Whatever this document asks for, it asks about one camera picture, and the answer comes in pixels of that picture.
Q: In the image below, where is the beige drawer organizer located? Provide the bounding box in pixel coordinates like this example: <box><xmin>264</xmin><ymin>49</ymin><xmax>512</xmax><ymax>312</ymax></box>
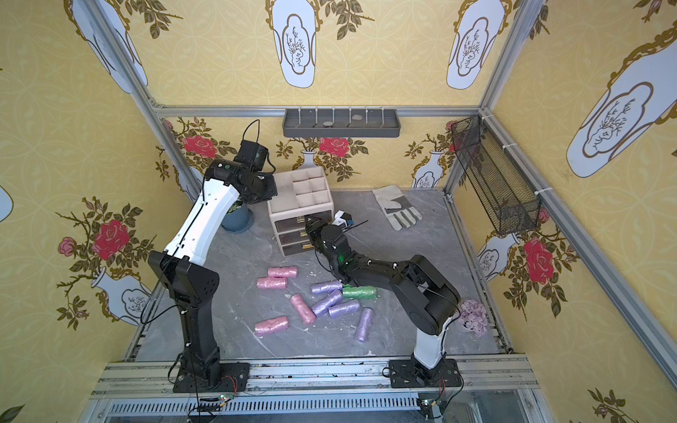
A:
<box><xmin>267</xmin><ymin>167</ymin><xmax>335</xmax><ymax>257</ymax></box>

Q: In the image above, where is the green trash bag roll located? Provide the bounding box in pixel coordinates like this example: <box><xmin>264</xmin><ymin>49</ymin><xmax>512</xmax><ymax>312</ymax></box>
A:
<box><xmin>342</xmin><ymin>286</ymin><xmax>377</xmax><ymax>300</ymax></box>

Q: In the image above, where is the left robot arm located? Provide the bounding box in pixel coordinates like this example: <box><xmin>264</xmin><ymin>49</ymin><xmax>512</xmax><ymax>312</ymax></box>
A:
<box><xmin>148</xmin><ymin>160</ymin><xmax>277</xmax><ymax>390</ymax></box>

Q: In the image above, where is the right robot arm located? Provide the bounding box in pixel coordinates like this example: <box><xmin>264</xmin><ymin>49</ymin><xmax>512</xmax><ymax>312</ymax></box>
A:
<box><xmin>305</xmin><ymin>216</ymin><xmax>461</xmax><ymax>370</ymax></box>

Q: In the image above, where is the purple trash bag roll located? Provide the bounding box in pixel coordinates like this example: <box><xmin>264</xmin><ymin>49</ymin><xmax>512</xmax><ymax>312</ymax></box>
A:
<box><xmin>354</xmin><ymin>308</ymin><xmax>374</xmax><ymax>343</ymax></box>
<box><xmin>328</xmin><ymin>300</ymin><xmax>361</xmax><ymax>319</ymax></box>
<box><xmin>310</xmin><ymin>280</ymin><xmax>343</xmax><ymax>295</ymax></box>
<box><xmin>311</xmin><ymin>290</ymin><xmax>343</xmax><ymax>317</ymax></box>

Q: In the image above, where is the pink trash bag roll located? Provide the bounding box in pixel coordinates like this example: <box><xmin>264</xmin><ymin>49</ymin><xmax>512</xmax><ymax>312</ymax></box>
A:
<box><xmin>257</xmin><ymin>277</ymin><xmax>288</xmax><ymax>290</ymax></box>
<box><xmin>255</xmin><ymin>317</ymin><xmax>289</xmax><ymax>337</ymax></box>
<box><xmin>290</xmin><ymin>294</ymin><xmax>317</xmax><ymax>325</ymax></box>
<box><xmin>267</xmin><ymin>266</ymin><xmax>299</xmax><ymax>278</ymax></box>

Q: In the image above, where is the potted green plant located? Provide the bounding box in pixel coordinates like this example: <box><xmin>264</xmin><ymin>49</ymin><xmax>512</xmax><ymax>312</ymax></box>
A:
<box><xmin>221</xmin><ymin>204</ymin><xmax>254</xmax><ymax>234</ymax></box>

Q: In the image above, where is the grey work glove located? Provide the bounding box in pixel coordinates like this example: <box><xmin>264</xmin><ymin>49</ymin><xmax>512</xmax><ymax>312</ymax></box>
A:
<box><xmin>372</xmin><ymin>185</ymin><xmax>422</xmax><ymax>231</ymax></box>

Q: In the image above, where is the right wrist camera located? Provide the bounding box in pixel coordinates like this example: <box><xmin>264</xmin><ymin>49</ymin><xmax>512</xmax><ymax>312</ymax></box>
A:
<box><xmin>333</xmin><ymin>210</ymin><xmax>354</xmax><ymax>228</ymax></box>

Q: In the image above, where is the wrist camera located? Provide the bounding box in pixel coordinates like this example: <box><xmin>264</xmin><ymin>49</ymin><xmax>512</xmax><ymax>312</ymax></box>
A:
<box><xmin>234</xmin><ymin>140</ymin><xmax>269</xmax><ymax>172</ymax></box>
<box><xmin>333</xmin><ymin>210</ymin><xmax>354</xmax><ymax>228</ymax></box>

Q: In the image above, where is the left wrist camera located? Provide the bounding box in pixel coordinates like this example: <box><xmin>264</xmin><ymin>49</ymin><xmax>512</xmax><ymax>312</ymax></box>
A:
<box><xmin>234</xmin><ymin>140</ymin><xmax>269</xmax><ymax>172</ymax></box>

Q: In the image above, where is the grey wall shelf tray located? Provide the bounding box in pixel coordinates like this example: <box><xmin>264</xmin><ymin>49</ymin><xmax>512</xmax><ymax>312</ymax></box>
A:
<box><xmin>282</xmin><ymin>107</ymin><xmax>402</xmax><ymax>139</ymax></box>

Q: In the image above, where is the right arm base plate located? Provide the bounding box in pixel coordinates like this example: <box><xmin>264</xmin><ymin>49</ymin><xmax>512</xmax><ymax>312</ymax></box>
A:
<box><xmin>383</xmin><ymin>357</ymin><xmax>463</xmax><ymax>389</ymax></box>

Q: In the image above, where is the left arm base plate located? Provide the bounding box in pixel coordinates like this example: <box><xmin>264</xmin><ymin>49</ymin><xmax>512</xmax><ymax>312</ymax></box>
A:
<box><xmin>173</xmin><ymin>361</ymin><xmax>250</xmax><ymax>393</ymax></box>

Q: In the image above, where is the black wire mesh basket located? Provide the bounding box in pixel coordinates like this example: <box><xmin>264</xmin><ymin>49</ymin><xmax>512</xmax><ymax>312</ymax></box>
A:
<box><xmin>449</xmin><ymin>116</ymin><xmax>541</xmax><ymax>235</ymax></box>

